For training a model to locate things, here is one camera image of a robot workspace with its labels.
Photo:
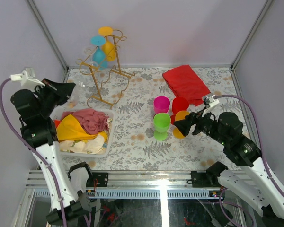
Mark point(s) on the clear wine glass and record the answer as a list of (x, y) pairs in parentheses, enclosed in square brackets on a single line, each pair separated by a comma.
[(75, 96), (89, 51)]

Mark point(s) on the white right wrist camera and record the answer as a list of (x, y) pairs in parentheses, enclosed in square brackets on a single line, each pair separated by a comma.
[(210, 102)]

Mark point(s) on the yellow cloth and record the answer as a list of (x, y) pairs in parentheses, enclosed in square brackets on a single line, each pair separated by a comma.
[(70, 129)]

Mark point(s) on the teal plastic wine glass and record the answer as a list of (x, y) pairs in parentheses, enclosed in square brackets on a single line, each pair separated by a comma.
[(99, 57)]

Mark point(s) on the cream cloth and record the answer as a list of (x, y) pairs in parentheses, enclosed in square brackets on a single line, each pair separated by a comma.
[(96, 146)]

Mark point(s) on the green plastic wine glass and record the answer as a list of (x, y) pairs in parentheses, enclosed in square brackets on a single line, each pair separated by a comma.
[(161, 123)]

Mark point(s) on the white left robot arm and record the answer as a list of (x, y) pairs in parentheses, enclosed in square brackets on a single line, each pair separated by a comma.
[(67, 189)]

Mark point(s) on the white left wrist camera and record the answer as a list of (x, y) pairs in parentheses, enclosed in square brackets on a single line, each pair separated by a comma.
[(27, 78)]

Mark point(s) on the grey cable duct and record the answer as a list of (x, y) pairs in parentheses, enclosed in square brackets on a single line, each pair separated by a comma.
[(154, 194)]

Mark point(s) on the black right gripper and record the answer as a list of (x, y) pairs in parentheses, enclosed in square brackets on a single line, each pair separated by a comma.
[(184, 125)]

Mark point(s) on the magenta plastic wine glass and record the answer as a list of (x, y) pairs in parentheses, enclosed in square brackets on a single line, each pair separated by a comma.
[(161, 104)]

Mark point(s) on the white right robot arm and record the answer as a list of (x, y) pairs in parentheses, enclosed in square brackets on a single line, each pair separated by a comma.
[(265, 199)]

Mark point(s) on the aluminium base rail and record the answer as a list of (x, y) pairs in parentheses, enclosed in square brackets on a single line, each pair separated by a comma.
[(136, 179)]

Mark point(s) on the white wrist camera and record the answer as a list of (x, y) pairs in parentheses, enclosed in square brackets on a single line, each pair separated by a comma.
[(210, 102), (27, 78)]

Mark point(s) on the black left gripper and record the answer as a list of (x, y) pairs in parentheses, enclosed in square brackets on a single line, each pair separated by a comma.
[(62, 91)]

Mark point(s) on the red plastic wine glass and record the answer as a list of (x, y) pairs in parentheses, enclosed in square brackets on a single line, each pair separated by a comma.
[(178, 104)]

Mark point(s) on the white plastic basket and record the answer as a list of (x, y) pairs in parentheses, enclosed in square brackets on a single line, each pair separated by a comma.
[(56, 116)]

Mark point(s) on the red folded cloth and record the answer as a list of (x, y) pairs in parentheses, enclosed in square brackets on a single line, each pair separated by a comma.
[(184, 82)]

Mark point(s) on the orange plastic wine glass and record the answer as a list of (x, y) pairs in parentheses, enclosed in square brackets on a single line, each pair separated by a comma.
[(108, 48), (179, 116)]

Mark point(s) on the pink crumpled cloth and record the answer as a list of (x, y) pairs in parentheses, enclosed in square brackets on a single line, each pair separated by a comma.
[(92, 121)]

